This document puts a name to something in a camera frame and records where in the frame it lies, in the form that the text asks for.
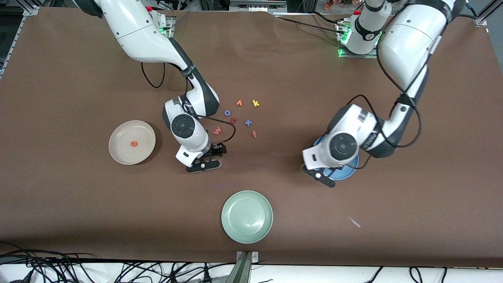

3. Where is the beige brown plate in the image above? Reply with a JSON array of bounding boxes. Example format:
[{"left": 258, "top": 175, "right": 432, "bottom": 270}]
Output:
[{"left": 108, "top": 120, "right": 156, "bottom": 165}]

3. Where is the brown table mat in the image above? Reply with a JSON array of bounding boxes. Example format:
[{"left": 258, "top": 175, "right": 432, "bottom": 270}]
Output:
[{"left": 0, "top": 7, "right": 503, "bottom": 268}]

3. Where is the pale green plate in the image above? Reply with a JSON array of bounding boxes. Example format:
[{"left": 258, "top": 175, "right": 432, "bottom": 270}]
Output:
[{"left": 221, "top": 190, "right": 274, "bottom": 244}]

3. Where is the aluminium frame rail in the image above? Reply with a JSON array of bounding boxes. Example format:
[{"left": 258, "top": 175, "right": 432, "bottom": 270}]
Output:
[
  {"left": 473, "top": 0, "right": 503, "bottom": 27},
  {"left": 0, "top": 5, "right": 40, "bottom": 79}
]

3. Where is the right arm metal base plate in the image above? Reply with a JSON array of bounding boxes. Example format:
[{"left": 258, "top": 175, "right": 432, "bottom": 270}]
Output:
[{"left": 157, "top": 17, "right": 175, "bottom": 39}]

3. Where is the aluminium camera post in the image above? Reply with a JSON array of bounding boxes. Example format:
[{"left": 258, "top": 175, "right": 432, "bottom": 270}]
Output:
[{"left": 226, "top": 250, "right": 260, "bottom": 283}]

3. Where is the black cable on mat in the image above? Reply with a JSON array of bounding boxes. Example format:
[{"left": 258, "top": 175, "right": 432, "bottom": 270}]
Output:
[
  {"left": 310, "top": 11, "right": 344, "bottom": 26},
  {"left": 273, "top": 14, "right": 344, "bottom": 33}
]

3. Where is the black floor cable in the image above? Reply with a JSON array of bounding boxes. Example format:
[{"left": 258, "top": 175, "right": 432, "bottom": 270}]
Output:
[
  {"left": 196, "top": 262, "right": 221, "bottom": 283},
  {"left": 0, "top": 242, "right": 95, "bottom": 283},
  {"left": 157, "top": 261, "right": 186, "bottom": 283}
]

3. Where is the blue plate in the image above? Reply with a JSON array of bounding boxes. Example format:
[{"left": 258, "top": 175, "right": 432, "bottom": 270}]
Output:
[{"left": 313, "top": 136, "right": 359, "bottom": 181}]

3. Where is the aluminium frame crossbar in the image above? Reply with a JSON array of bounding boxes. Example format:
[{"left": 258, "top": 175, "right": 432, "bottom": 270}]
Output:
[{"left": 229, "top": 0, "right": 288, "bottom": 13}]

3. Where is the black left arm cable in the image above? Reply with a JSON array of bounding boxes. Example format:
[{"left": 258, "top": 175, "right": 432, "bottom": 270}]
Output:
[{"left": 348, "top": 39, "right": 422, "bottom": 149}]

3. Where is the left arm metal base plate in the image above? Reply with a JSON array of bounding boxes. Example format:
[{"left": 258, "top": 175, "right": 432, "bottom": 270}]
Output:
[{"left": 337, "top": 20, "right": 381, "bottom": 59}]

